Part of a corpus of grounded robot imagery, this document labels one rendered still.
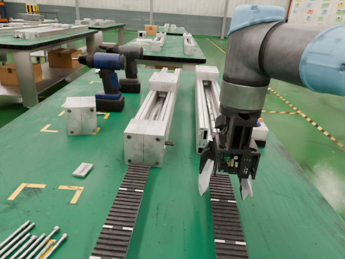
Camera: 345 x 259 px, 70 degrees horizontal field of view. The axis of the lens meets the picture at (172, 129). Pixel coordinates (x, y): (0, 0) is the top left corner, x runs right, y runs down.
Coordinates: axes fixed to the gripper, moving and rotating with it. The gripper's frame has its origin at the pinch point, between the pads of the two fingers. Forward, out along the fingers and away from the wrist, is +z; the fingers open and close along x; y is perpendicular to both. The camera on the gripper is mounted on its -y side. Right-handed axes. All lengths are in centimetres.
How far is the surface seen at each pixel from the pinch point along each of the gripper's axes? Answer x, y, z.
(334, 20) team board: 271, -517, -42
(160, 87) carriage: -20, -52, -7
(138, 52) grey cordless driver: -33, -74, -16
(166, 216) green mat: -11.3, 5.7, 3.1
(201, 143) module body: -3.9, -20.1, -0.6
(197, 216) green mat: -5.1, 4.7, 3.1
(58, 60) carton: -221, -356, 47
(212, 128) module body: -0.6, -26.4, -2.6
